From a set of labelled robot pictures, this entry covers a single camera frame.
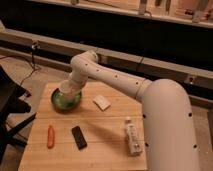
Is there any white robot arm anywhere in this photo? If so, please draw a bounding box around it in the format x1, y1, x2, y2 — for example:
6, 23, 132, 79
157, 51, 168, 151
70, 51, 200, 171

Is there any white ceramic cup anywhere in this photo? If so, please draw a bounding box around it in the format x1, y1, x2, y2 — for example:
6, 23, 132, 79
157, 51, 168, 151
59, 80, 80, 101

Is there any green ceramic bowl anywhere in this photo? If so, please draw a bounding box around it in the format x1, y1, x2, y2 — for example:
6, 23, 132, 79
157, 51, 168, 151
51, 88, 82, 111

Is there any black rectangular phone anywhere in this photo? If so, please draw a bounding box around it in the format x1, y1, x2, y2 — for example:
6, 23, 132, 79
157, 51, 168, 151
71, 126, 87, 150

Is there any black chair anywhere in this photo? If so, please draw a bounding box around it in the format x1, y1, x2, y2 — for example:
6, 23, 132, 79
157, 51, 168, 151
0, 65, 35, 164

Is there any white plastic bottle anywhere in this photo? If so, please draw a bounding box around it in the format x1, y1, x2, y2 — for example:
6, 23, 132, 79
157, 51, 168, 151
125, 117, 142, 156

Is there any orange carrot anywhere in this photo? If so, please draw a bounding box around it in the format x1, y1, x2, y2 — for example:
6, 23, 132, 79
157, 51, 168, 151
47, 125, 55, 149

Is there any black cable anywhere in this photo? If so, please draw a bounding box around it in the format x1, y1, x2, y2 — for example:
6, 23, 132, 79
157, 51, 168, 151
0, 44, 43, 88

